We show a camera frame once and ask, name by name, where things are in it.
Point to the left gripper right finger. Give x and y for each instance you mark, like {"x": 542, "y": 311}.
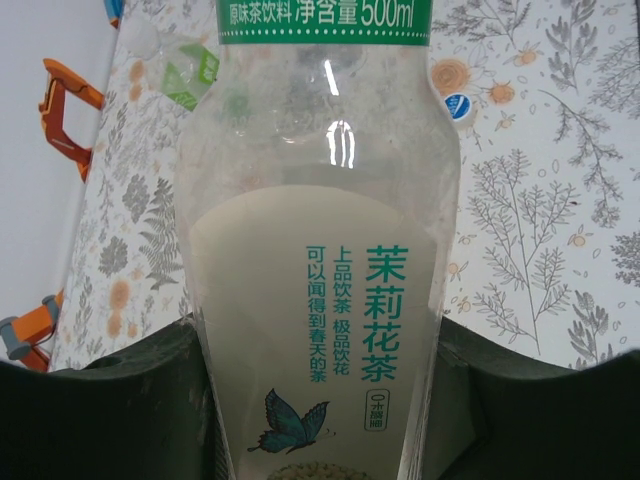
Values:
{"x": 540, "y": 425}

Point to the jasmine tea bottle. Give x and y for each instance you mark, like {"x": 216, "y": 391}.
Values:
{"x": 320, "y": 250}

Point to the soda bottle with green label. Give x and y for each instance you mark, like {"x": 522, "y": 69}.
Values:
{"x": 187, "y": 80}

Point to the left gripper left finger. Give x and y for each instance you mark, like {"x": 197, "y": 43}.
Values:
{"x": 90, "y": 425}

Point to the blue bottle cap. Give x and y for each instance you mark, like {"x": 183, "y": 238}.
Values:
{"x": 457, "y": 107}

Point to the floral patterned table mat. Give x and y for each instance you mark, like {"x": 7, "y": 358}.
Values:
{"x": 525, "y": 200}

